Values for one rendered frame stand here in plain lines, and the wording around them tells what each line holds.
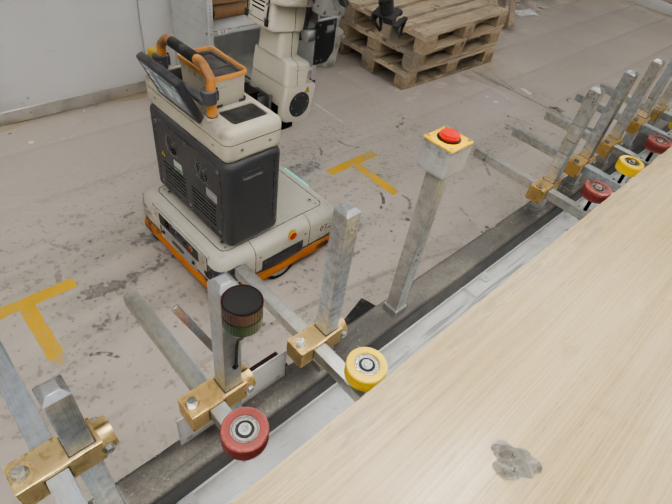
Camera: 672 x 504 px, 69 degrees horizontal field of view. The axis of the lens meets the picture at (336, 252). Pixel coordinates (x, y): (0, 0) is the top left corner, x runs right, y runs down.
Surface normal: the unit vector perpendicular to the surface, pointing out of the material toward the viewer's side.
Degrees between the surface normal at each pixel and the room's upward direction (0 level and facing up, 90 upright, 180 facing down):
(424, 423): 0
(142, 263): 0
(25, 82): 90
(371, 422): 0
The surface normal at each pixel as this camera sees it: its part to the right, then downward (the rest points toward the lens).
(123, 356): 0.12, -0.71
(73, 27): 0.67, 0.57
